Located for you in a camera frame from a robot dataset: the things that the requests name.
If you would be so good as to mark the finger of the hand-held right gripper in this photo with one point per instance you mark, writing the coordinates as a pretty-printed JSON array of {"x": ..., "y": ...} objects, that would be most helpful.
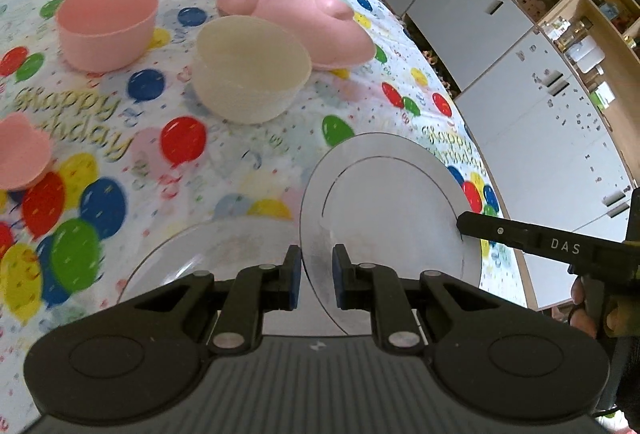
[{"x": 500, "y": 230}]

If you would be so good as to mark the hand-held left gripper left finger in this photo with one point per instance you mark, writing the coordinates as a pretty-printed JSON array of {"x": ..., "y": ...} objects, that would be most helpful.
[{"x": 296, "y": 281}]

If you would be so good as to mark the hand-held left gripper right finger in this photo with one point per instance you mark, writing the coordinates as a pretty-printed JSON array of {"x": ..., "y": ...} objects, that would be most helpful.
[{"x": 341, "y": 281}]

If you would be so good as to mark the clear plastic plate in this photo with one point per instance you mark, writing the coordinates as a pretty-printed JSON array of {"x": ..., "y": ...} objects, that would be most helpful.
[
  {"x": 220, "y": 244},
  {"x": 390, "y": 214}
]

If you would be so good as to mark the pink heart-shaped plate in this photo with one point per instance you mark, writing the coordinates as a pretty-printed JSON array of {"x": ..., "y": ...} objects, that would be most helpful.
[{"x": 20, "y": 153}]

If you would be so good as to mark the person's right hand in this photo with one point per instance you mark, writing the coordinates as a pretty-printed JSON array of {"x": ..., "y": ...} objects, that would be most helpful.
[{"x": 585, "y": 309}]

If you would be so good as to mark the balloon print tablecloth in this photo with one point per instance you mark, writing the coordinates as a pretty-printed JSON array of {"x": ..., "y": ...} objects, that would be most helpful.
[{"x": 250, "y": 153}]

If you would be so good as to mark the white and wood cabinet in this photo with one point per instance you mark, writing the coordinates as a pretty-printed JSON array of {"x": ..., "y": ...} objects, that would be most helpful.
[{"x": 525, "y": 88}]

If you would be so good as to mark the green and white box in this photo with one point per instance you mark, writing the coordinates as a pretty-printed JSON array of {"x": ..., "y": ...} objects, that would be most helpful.
[{"x": 603, "y": 94}]

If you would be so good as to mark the cream bowl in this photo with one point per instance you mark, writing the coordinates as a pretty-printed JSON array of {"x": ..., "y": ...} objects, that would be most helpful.
[
  {"x": 240, "y": 106},
  {"x": 250, "y": 53}
]

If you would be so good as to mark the pink bear-shaped plate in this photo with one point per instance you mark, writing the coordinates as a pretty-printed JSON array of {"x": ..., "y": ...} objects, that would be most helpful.
[{"x": 320, "y": 33}]

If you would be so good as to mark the pink bowl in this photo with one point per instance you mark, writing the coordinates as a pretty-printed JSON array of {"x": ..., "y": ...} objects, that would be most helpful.
[{"x": 100, "y": 43}]

